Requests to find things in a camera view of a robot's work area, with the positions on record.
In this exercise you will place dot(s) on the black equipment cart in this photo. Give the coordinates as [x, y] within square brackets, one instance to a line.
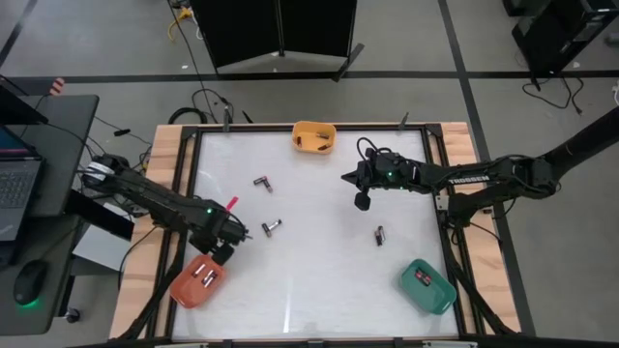
[556, 34]

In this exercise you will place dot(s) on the grey laptop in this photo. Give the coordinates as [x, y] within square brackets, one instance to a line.
[14, 188]

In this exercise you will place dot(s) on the black monitor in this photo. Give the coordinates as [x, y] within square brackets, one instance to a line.
[14, 106]

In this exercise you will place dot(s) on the orange plastic bin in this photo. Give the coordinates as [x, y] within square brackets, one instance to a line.
[186, 292]

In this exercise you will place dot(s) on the silver mounting bracket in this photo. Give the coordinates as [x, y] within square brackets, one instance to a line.
[442, 203]

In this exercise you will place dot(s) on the black computer mouse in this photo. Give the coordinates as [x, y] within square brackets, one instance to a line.
[30, 280]

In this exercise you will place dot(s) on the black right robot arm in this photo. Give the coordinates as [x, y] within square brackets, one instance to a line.
[469, 180]

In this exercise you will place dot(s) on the green plastic bin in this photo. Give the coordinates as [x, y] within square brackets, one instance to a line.
[435, 297]

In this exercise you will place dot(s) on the black desk caster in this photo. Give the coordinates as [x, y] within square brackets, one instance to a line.
[72, 315]

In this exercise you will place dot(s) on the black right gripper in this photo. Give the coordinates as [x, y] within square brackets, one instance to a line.
[392, 174]

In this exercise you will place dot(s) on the black folding divider screen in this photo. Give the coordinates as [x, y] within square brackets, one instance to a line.
[242, 29]

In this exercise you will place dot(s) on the white flat box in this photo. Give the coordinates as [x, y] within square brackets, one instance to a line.
[101, 253]

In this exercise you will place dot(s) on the black desk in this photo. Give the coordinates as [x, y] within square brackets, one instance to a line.
[67, 145]

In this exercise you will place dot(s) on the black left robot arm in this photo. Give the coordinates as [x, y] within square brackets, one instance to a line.
[145, 193]

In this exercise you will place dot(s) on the black table edge clamp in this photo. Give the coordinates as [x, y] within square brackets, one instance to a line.
[403, 122]
[226, 121]

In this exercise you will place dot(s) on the black flat box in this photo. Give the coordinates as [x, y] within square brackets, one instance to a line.
[97, 215]

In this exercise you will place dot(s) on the red white striped block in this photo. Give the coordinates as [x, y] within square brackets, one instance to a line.
[57, 86]

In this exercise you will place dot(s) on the white glossy work sheet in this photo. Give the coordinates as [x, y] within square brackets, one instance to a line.
[314, 266]

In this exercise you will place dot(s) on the yellow plastic bin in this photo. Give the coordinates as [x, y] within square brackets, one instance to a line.
[312, 145]

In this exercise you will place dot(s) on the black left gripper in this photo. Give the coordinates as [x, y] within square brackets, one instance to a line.
[217, 234]

